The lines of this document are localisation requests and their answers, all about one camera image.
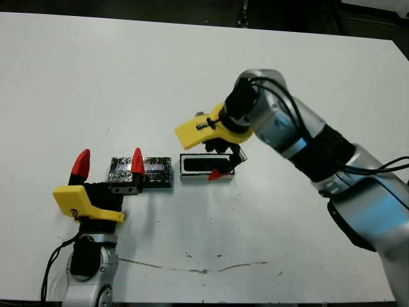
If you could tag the white camera box base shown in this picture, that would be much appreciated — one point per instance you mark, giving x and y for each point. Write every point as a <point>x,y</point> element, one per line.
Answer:
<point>195,178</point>

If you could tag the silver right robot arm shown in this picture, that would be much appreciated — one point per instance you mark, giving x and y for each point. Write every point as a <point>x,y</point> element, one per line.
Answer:
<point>361,198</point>

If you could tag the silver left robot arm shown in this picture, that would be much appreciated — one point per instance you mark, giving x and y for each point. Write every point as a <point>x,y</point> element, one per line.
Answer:
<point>86,294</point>

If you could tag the dark metal stand leg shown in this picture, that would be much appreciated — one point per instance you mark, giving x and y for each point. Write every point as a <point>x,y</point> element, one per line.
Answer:
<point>244,14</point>

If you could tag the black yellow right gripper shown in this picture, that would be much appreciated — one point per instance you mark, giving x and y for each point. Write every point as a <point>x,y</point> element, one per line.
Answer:
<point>195,132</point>

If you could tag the black camera box lid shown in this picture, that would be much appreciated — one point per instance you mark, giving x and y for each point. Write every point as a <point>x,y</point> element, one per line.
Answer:
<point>156,174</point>

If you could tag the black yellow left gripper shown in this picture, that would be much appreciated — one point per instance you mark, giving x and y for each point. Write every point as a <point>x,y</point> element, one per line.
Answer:
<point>96,201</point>

